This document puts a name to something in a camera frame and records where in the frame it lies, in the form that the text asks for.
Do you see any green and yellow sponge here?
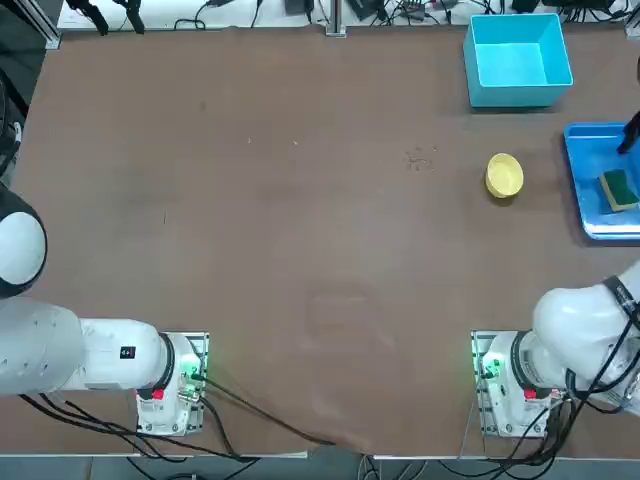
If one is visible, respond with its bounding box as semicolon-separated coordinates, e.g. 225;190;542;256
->
598;168;640;215

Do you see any dark blue tray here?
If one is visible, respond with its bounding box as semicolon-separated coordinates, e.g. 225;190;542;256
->
563;121;640;246

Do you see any yellow bowl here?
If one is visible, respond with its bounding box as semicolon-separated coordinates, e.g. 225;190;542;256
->
483;152;525;200

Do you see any light blue plastic bin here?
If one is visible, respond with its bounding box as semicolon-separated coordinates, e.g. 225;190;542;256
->
462;13;574;109

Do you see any aluminium frame profile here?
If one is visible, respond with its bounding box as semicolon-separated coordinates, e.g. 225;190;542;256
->
19;0;62;50

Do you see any aluminium profile post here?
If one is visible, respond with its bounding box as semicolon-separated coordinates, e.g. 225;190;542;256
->
325;0;347;37

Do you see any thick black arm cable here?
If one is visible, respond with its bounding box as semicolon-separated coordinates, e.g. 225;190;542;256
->
564;319;640;416

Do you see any black base cable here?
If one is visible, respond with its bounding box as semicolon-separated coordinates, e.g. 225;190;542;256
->
17;392;241;460

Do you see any black cable across table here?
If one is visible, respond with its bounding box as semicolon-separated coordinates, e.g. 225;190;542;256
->
199;377;337;446

